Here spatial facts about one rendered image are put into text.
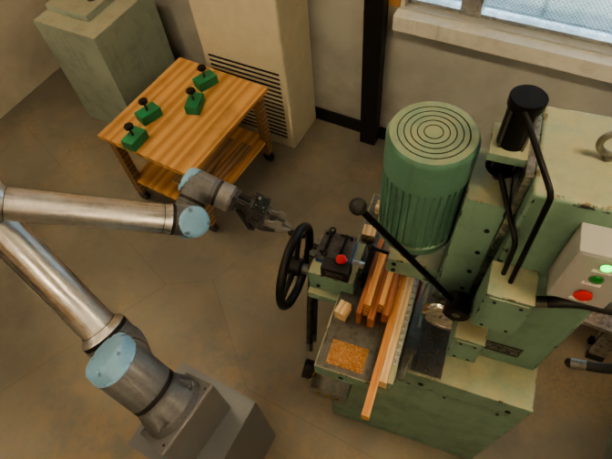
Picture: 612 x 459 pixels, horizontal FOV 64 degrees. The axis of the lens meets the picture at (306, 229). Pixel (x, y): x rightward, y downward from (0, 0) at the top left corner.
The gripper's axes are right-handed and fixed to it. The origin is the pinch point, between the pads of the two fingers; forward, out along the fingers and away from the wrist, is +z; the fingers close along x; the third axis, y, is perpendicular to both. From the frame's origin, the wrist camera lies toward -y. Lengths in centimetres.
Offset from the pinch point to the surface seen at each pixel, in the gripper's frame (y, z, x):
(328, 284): 14.2, 16.9, -19.0
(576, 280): 76, 47, -28
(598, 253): 84, 44, -28
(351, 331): 15.9, 27.0, -29.8
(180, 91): -62, -77, 81
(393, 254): 34.0, 27.0, -12.8
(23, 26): -125, -208, 125
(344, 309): 18.8, 22.7, -25.9
